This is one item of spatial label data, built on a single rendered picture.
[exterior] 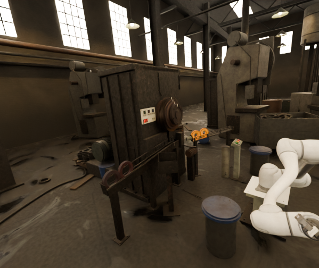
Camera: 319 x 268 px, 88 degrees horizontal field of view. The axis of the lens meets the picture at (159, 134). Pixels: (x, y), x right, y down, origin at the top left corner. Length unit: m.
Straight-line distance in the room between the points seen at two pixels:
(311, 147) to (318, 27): 9.29
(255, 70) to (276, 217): 3.79
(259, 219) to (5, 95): 7.35
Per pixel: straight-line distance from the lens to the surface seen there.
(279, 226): 1.04
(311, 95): 5.49
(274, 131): 4.00
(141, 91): 2.02
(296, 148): 1.41
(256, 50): 4.56
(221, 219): 1.52
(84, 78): 6.15
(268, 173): 1.93
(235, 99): 4.69
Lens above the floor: 1.41
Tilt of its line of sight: 14 degrees down
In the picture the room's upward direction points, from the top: 5 degrees counter-clockwise
